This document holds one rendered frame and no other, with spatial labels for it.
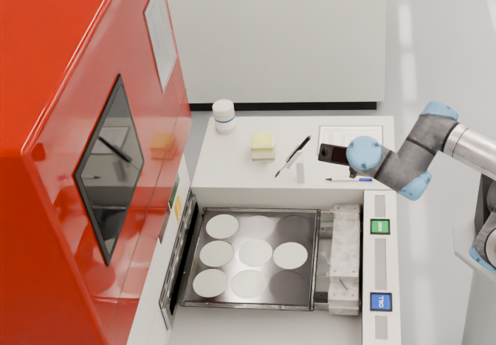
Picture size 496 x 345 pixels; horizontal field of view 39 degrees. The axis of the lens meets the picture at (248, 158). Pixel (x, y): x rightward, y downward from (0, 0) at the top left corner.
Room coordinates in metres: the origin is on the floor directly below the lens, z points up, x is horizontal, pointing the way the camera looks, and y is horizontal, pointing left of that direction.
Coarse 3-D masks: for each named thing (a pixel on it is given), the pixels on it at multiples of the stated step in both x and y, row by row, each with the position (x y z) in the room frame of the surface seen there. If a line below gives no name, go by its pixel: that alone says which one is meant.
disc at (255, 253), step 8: (256, 240) 1.42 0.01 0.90; (240, 248) 1.40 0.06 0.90; (248, 248) 1.39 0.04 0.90; (256, 248) 1.39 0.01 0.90; (264, 248) 1.38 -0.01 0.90; (240, 256) 1.37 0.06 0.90; (248, 256) 1.36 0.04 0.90; (256, 256) 1.36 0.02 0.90; (264, 256) 1.35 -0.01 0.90; (248, 264) 1.33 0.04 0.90; (256, 264) 1.33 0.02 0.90
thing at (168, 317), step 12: (192, 204) 1.57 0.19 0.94; (192, 216) 1.59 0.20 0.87; (192, 228) 1.53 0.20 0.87; (180, 240) 1.43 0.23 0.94; (192, 240) 1.49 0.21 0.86; (180, 252) 1.38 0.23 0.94; (180, 264) 1.39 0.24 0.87; (180, 276) 1.35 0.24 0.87; (168, 288) 1.26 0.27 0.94; (180, 288) 1.32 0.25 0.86; (168, 300) 1.22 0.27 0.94; (168, 312) 1.20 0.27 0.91; (168, 324) 1.19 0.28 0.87
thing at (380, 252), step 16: (368, 192) 1.49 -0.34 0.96; (384, 192) 1.48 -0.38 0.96; (368, 208) 1.43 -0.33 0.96; (384, 208) 1.42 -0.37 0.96; (368, 224) 1.37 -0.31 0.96; (368, 240) 1.31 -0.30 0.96; (384, 240) 1.30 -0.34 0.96; (368, 256) 1.25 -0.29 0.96; (384, 256) 1.24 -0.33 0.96; (368, 272) 1.20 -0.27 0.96; (384, 272) 1.19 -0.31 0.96; (368, 288) 1.14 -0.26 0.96; (384, 288) 1.14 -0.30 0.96; (368, 304) 1.09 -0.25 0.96; (368, 320) 1.05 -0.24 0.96; (384, 320) 1.04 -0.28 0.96; (400, 320) 1.03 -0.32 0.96; (368, 336) 1.00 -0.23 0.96; (384, 336) 1.00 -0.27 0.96; (400, 336) 0.99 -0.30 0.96
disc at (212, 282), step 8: (208, 272) 1.33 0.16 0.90; (216, 272) 1.32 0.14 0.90; (200, 280) 1.30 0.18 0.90; (208, 280) 1.30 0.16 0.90; (216, 280) 1.29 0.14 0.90; (224, 280) 1.29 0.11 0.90; (200, 288) 1.27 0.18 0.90; (208, 288) 1.27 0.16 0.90; (216, 288) 1.27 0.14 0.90; (224, 288) 1.26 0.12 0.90; (208, 296) 1.24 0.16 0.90
